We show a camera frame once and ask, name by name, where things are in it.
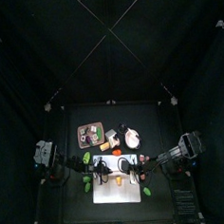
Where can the red striped toy piece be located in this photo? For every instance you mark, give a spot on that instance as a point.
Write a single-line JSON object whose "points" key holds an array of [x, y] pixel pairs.
{"points": [[141, 158]]}

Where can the small white toy cube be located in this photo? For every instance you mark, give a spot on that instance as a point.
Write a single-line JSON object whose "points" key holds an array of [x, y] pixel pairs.
{"points": [[95, 137], [82, 131], [83, 138], [93, 128]]}

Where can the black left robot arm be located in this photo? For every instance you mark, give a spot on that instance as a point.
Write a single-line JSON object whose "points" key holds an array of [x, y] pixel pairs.
{"points": [[46, 154]]}

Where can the white cutting board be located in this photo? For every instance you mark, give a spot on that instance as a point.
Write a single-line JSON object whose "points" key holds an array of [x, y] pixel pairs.
{"points": [[115, 194]]}

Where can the cream toy food piece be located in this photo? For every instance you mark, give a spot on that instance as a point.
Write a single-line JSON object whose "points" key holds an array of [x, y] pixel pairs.
{"points": [[114, 143]]}

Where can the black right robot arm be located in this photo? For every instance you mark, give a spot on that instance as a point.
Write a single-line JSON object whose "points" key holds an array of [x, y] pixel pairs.
{"points": [[186, 146]]}

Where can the brown toy tray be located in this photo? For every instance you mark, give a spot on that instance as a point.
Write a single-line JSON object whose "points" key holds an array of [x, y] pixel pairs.
{"points": [[80, 145]]}

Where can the yellow toy block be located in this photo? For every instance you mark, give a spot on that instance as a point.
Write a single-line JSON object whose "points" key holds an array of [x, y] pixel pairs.
{"points": [[104, 146]]}

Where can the orange dotted toy piece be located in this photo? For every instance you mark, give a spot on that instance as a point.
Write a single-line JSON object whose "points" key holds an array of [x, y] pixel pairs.
{"points": [[142, 176]]}

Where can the lime green toy vegetable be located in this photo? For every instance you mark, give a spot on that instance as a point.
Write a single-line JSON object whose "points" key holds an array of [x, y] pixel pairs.
{"points": [[86, 157]]}

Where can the green toy cucumber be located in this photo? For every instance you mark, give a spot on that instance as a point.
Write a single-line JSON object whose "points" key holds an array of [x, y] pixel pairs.
{"points": [[99, 133]]}

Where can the grey white toy box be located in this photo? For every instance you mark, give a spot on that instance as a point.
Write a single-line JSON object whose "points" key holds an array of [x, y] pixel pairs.
{"points": [[110, 134]]}

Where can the yellow toy corn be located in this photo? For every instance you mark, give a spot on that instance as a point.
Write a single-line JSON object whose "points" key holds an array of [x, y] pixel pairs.
{"points": [[118, 180]]}

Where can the pink toy piece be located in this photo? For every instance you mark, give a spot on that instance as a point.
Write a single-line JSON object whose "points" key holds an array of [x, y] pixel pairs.
{"points": [[147, 158]]}

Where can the purple toy eggplant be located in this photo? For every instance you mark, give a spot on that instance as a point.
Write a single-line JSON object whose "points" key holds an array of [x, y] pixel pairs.
{"points": [[88, 140]]}

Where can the orange carrot piece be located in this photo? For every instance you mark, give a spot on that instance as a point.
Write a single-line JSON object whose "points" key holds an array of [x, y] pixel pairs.
{"points": [[116, 152]]}

